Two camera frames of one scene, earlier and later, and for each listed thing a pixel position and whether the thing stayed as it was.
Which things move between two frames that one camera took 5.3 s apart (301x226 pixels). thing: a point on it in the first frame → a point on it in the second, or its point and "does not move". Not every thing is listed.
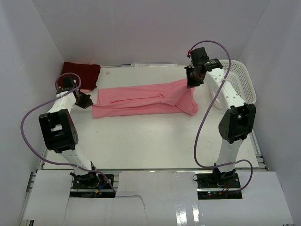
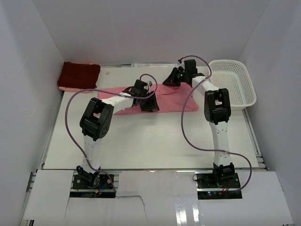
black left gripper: (83, 100) → (147, 101)
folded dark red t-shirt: (88, 73) does not move
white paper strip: (153, 65) does not move
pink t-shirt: (163, 97) does not move
